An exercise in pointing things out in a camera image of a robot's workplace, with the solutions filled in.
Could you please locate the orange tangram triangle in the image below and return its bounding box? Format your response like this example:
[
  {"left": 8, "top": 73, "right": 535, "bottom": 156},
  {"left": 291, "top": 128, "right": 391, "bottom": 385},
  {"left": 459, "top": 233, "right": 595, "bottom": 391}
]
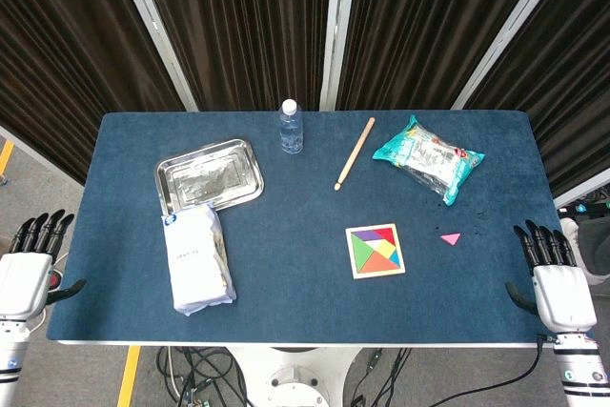
[{"left": 363, "top": 252, "right": 400, "bottom": 275}]

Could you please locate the blue felt table mat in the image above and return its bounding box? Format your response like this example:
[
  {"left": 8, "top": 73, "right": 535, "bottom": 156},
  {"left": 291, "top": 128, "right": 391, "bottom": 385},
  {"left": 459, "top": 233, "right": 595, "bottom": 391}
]
[{"left": 46, "top": 111, "right": 595, "bottom": 344}]

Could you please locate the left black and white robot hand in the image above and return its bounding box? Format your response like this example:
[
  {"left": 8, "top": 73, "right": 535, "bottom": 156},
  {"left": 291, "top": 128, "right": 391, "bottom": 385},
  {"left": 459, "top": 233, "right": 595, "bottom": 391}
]
[{"left": 0, "top": 209, "right": 88, "bottom": 321}]

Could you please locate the rectangular stainless steel tray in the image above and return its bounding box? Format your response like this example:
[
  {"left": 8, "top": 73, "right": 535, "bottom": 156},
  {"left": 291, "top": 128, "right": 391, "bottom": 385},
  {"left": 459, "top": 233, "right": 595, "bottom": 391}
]
[{"left": 154, "top": 138, "right": 265, "bottom": 215}]

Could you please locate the black floor equipment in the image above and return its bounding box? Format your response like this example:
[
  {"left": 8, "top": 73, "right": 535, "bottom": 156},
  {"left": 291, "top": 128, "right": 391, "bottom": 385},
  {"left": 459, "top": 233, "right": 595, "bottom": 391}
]
[{"left": 557, "top": 200, "right": 610, "bottom": 223}]

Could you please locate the white partition frame post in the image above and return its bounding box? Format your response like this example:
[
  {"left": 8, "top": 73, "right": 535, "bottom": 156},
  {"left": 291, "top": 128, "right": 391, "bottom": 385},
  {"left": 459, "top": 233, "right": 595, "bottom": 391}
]
[
  {"left": 317, "top": 0, "right": 360, "bottom": 112},
  {"left": 450, "top": 0, "right": 578, "bottom": 111},
  {"left": 108, "top": 0, "right": 199, "bottom": 113}
]

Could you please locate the wooden drumstick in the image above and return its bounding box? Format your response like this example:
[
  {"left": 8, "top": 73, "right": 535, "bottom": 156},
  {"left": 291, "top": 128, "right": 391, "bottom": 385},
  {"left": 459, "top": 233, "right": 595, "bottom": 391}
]
[{"left": 334, "top": 116, "right": 376, "bottom": 192}]

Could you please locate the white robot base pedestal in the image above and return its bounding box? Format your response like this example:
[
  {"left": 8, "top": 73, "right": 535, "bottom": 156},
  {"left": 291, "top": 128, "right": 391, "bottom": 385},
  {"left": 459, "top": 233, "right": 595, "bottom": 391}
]
[{"left": 232, "top": 346, "right": 364, "bottom": 407}]

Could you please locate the dark brown curtain panel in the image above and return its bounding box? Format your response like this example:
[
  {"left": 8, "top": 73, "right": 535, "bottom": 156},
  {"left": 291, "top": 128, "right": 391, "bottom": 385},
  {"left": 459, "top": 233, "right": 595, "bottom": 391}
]
[
  {"left": 0, "top": 0, "right": 188, "bottom": 185},
  {"left": 464, "top": 0, "right": 610, "bottom": 199},
  {"left": 335, "top": 0, "right": 555, "bottom": 112},
  {"left": 133, "top": 0, "right": 336, "bottom": 113}
]

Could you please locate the black floor cable bundle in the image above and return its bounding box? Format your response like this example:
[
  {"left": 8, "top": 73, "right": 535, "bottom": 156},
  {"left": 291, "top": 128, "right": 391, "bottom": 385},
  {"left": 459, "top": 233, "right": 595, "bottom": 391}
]
[
  {"left": 156, "top": 346, "right": 252, "bottom": 407},
  {"left": 349, "top": 347, "right": 414, "bottom": 407}
]

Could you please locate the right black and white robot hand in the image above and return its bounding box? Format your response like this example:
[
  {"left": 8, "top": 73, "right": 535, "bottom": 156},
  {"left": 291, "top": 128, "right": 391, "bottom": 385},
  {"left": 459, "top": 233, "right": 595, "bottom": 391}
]
[{"left": 504, "top": 219, "right": 599, "bottom": 336}]

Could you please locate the yellow floor tape strip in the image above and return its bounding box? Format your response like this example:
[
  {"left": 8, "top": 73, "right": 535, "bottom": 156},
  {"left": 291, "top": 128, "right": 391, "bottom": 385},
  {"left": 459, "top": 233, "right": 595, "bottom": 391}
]
[
  {"left": 116, "top": 345, "right": 143, "bottom": 407},
  {"left": 0, "top": 139, "right": 16, "bottom": 175}
]

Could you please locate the white paper tissue pack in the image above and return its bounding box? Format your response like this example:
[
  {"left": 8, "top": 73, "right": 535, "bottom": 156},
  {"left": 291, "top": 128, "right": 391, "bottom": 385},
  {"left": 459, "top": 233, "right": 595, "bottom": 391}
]
[{"left": 160, "top": 203, "right": 237, "bottom": 316}]

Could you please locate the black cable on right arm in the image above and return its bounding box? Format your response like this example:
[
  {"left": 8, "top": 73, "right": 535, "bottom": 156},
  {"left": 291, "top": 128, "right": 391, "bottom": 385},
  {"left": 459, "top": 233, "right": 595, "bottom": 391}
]
[{"left": 409, "top": 333, "right": 558, "bottom": 407}]

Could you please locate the teal snack bag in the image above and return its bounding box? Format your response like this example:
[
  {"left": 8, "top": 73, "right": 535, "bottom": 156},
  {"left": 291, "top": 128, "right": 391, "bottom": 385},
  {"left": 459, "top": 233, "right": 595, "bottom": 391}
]
[{"left": 371, "top": 114, "right": 486, "bottom": 207}]

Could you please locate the colourful tangram puzzle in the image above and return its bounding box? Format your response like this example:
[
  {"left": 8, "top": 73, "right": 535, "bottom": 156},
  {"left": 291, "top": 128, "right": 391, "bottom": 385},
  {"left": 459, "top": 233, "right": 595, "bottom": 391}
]
[{"left": 345, "top": 222, "right": 407, "bottom": 281}]

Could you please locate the clear plastic water bottle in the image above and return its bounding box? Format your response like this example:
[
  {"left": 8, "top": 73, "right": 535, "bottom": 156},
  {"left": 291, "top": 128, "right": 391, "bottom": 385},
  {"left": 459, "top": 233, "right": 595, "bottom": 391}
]
[{"left": 277, "top": 98, "right": 305, "bottom": 155}]

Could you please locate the green tangram triangle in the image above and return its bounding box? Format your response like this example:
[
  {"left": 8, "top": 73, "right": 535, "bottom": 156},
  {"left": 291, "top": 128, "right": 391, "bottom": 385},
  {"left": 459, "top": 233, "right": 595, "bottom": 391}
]
[{"left": 351, "top": 234, "right": 377, "bottom": 275}]

